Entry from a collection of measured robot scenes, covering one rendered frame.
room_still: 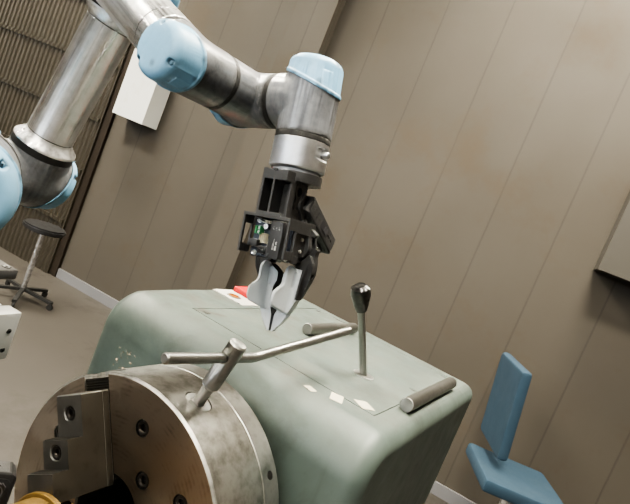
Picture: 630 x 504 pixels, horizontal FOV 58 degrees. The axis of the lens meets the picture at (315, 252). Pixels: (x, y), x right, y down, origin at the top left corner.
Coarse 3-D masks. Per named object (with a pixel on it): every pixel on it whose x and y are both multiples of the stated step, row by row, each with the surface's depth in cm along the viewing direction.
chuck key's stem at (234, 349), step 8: (232, 344) 63; (240, 344) 64; (224, 352) 64; (232, 352) 63; (240, 352) 63; (232, 360) 63; (216, 368) 64; (224, 368) 64; (232, 368) 64; (208, 376) 64; (216, 376) 64; (224, 376) 64; (208, 384) 64; (216, 384) 64; (200, 392) 65; (208, 392) 65; (192, 400) 65; (200, 400) 65
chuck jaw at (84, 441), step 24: (96, 384) 67; (72, 408) 63; (96, 408) 64; (72, 432) 63; (96, 432) 64; (48, 456) 61; (72, 456) 60; (96, 456) 63; (48, 480) 58; (72, 480) 60; (96, 480) 62
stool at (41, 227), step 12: (36, 228) 390; (48, 228) 398; (60, 228) 412; (36, 252) 404; (24, 276) 406; (12, 288) 403; (24, 288) 406; (36, 288) 419; (12, 300) 386; (48, 300) 408
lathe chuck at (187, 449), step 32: (128, 384) 65; (160, 384) 65; (192, 384) 68; (128, 416) 64; (160, 416) 62; (192, 416) 62; (224, 416) 66; (32, 448) 71; (128, 448) 64; (160, 448) 62; (192, 448) 60; (224, 448) 63; (128, 480) 64; (160, 480) 62; (192, 480) 60; (224, 480) 61; (256, 480) 65
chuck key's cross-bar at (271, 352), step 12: (312, 336) 77; (324, 336) 78; (336, 336) 80; (276, 348) 71; (288, 348) 72; (300, 348) 74; (168, 360) 56; (180, 360) 57; (192, 360) 59; (204, 360) 60; (216, 360) 62; (240, 360) 65; (252, 360) 67
